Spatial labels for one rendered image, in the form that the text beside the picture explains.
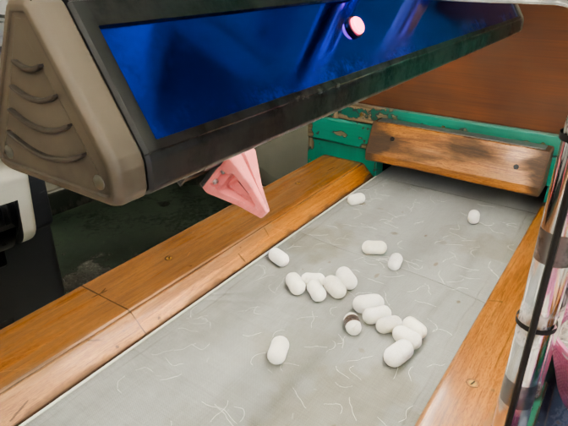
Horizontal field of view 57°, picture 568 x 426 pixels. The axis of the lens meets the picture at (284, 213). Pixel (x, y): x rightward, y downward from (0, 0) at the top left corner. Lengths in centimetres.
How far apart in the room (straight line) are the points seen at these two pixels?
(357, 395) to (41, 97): 42
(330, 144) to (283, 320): 53
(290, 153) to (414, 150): 150
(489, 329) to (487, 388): 9
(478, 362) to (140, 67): 45
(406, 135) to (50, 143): 78
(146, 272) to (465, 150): 54
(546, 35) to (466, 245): 34
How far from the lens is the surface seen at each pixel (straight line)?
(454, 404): 52
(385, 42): 38
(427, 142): 93
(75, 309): 64
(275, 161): 247
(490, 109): 95
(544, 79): 92
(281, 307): 64
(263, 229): 77
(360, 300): 63
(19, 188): 101
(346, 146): 105
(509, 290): 69
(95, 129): 19
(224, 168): 59
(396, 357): 56
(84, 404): 56
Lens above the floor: 112
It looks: 26 degrees down
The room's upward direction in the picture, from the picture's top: straight up
